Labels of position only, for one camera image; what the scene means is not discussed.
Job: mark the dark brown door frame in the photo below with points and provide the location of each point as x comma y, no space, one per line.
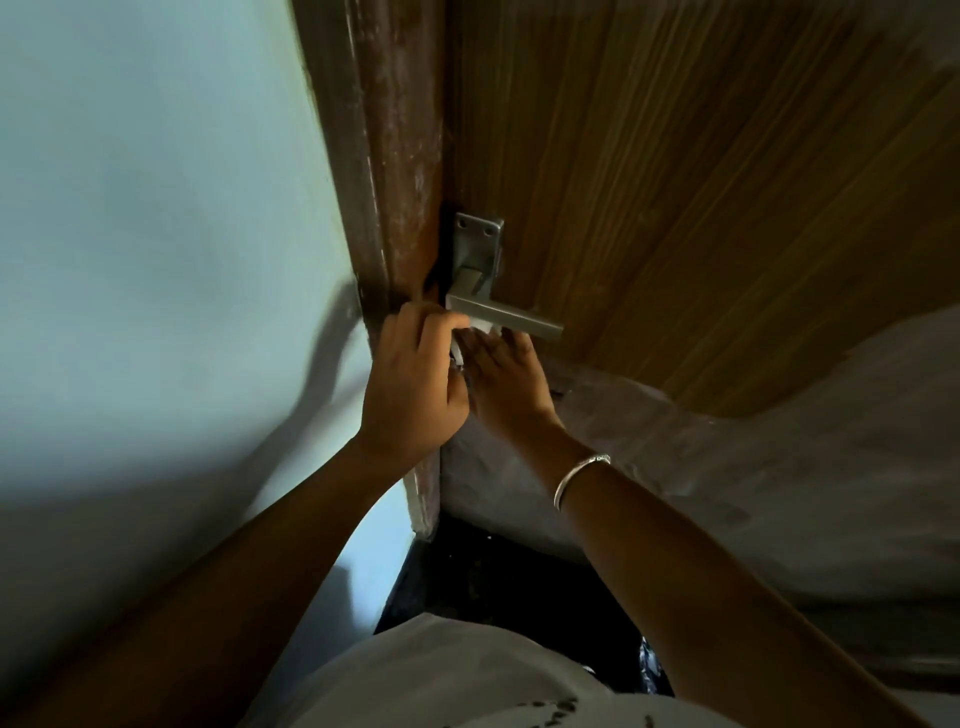
382,150

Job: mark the person's left fingers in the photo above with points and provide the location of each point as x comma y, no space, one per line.
431,321

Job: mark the person's right hand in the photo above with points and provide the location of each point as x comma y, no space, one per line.
506,390

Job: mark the brown wooden door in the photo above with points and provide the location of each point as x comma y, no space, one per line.
712,187

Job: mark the person's left forearm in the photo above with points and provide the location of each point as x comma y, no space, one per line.
225,600

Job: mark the person's left hand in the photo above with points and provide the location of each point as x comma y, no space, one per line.
409,390

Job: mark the person's right forearm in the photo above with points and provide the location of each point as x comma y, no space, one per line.
697,600

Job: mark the person's white shirt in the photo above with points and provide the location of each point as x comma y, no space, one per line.
450,675

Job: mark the person's right fingers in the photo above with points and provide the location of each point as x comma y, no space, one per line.
491,351

